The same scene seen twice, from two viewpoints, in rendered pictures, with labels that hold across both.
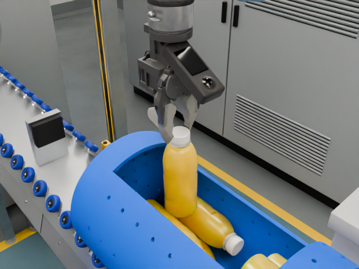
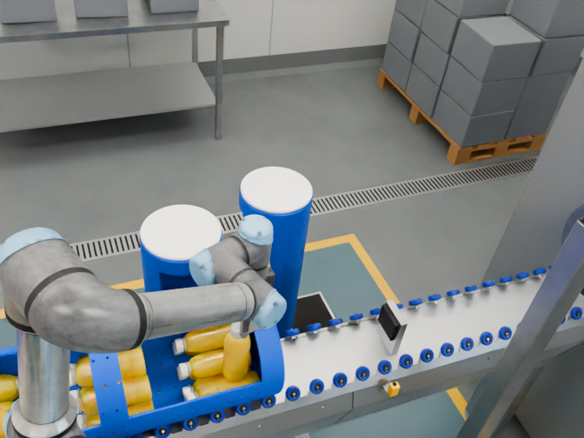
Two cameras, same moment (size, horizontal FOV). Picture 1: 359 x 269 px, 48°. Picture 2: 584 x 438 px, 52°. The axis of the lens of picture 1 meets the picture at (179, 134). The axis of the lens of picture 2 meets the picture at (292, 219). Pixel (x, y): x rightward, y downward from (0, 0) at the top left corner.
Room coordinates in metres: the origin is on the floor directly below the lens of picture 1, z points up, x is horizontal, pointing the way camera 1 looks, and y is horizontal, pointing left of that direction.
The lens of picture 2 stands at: (0.97, -0.87, 2.48)
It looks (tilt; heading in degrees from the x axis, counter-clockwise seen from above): 42 degrees down; 106
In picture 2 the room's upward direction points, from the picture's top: 7 degrees clockwise
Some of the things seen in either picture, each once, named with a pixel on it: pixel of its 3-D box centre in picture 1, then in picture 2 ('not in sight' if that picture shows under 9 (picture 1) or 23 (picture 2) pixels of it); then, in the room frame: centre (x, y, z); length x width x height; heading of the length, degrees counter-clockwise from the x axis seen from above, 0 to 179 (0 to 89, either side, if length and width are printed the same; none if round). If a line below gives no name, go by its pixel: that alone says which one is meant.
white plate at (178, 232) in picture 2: not in sight; (181, 231); (0.21, 0.47, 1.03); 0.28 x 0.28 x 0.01
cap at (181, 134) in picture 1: (179, 133); (238, 328); (0.63, 0.00, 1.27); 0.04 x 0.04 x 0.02
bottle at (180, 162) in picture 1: (180, 174); (236, 351); (0.63, 0.00, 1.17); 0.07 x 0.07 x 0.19
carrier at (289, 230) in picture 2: not in sight; (268, 268); (0.42, 0.84, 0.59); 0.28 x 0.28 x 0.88
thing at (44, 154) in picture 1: (49, 139); (389, 328); (0.98, 0.38, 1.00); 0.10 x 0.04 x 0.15; 131
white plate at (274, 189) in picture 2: not in sight; (276, 189); (0.42, 0.84, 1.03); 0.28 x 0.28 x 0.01
